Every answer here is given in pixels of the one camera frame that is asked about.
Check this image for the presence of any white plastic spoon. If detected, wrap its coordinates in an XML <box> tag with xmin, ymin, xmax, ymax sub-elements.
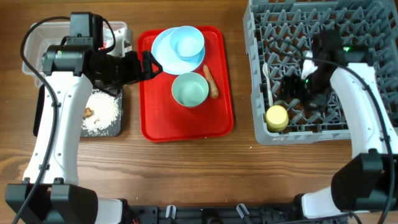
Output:
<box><xmin>262</xmin><ymin>63</ymin><xmax>274</xmax><ymax>107</ymax></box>

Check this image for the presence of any spilled white rice pile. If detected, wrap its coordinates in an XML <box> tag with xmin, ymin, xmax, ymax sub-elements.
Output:
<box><xmin>81</xmin><ymin>90</ymin><xmax>122</xmax><ymax>137</ymax></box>

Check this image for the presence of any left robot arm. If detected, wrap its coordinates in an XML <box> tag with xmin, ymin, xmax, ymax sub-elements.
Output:
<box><xmin>5</xmin><ymin>12</ymin><xmax>163</xmax><ymax>223</ymax></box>

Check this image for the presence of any small light blue bowl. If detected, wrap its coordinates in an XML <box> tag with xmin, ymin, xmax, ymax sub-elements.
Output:
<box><xmin>169</xmin><ymin>26</ymin><xmax>205</xmax><ymax>60</ymax></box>

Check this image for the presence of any black plastic tray bin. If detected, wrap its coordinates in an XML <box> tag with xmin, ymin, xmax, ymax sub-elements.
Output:
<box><xmin>32</xmin><ymin>83</ymin><xmax>124</xmax><ymax>138</ymax></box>

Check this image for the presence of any grey dishwasher rack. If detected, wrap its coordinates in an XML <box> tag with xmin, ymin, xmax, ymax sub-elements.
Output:
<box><xmin>243</xmin><ymin>1</ymin><xmax>397</xmax><ymax>145</ymax></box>

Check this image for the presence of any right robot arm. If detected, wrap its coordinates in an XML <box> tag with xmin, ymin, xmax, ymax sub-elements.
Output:
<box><xmin>279</xmin><ymin>30</ymin><xmax>397</xmax><ymax>220</ymax></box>

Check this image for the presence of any clear plastic bin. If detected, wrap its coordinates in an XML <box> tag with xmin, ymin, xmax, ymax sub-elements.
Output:
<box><xmin>24</xmin><ymin>21</ymin><xmax>133</xmax><ymax>75</ymax></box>

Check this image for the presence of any green bowl with rice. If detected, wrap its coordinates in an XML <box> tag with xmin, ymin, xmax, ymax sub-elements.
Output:
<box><xmin>172</xmin><ymin>72</ymin><xmax>210</xmax><ymax>108</ymax></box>

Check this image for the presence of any yellow plastic cup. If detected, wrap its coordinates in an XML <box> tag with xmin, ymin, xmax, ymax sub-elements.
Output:
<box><xmin>265</xmin><ymin>105</ymin><xmax>289</xmax><ymax>132</ymax></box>

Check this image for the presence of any large light blue plate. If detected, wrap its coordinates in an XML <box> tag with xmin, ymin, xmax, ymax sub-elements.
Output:
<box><xmin>151</xmin><ymin>27</ymin><xmax>205</xmax><ymax>75</ymax></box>

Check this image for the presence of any brown food scrap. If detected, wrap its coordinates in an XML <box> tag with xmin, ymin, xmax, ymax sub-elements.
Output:
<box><xmin>83</xmin><ymin>108</ymin><xmax>94</xmax><ymax>118</ymax></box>

